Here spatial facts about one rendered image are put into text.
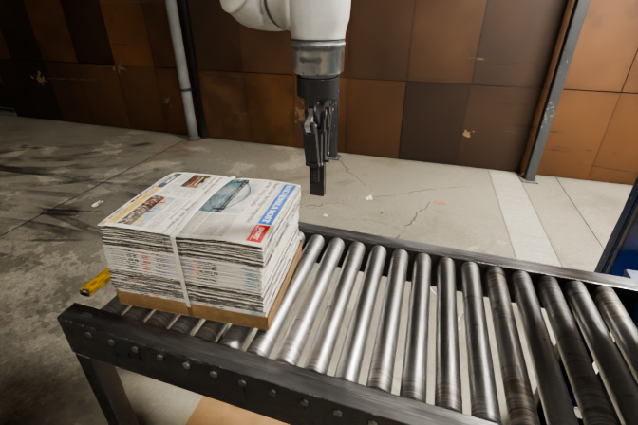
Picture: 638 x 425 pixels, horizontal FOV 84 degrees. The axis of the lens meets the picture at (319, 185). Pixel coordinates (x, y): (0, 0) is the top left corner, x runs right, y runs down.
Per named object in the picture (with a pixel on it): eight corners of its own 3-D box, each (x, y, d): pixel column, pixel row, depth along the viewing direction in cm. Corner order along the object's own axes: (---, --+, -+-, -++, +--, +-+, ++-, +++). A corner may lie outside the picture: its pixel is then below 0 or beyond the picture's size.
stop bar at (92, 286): (79, 295, 88) (77, 289, 87) (186, 209, 124) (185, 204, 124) (89, 298, 87) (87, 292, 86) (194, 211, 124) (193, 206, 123)
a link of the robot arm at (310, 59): (282, 41, 56) (284, 79, 59) (337, 42, 54) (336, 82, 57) (302, 36, 64) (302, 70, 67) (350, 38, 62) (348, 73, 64)
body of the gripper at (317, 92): (306, 69, 66) (306, 118, 70) (289, 77, 59) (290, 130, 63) (345, 71, 64) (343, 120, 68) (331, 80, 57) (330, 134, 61)
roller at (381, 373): (362, 405, 68) (364, 389, 66) (391, 258, 108) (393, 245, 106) (388, 414, 67) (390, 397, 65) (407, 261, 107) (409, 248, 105)
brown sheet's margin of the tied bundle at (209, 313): (202, 319, 80) (199, 305, 78) (251, 244, 105) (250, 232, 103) (269, 331, 77) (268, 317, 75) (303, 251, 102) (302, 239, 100)
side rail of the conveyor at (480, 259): (193, 238, 129) (187, 210, 124) (201, 230, 134) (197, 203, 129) (624, 324, 94) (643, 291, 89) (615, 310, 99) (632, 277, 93)
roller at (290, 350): (270, 378, 73) (269, 361, 71) (330, 247, 113) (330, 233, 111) (292, 384, 72) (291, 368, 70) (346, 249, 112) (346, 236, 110)
